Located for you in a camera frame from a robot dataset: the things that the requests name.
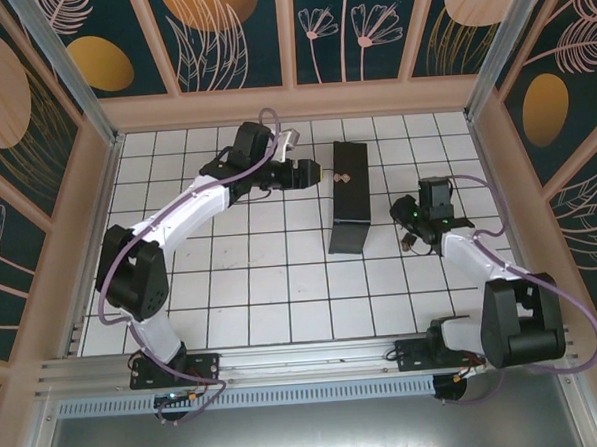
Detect black box with painted lid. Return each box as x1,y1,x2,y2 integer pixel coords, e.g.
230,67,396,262
321,139,375,258

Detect aluminium side strip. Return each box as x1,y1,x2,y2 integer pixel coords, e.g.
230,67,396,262
48,135,136,357

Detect grey metal sheet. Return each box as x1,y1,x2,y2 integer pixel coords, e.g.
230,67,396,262
37,387,585,447

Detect small circuit board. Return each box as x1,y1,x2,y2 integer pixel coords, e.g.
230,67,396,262
154,388,199,407

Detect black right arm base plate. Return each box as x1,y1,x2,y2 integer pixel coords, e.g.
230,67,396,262
393,333,488,378

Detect orange white connector wires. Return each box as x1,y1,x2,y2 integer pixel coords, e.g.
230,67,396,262
453,358,488,383

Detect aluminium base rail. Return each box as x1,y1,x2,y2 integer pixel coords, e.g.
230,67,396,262
32,321,580,399

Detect aluminium corner post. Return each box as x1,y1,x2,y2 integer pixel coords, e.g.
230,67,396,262
4,0,125,155
459,0,547,122

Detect grey slotted cable duct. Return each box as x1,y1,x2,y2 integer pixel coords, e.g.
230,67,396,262
56,375,438,418

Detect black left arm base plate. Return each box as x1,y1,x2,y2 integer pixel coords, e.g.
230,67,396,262
128,351,223,391

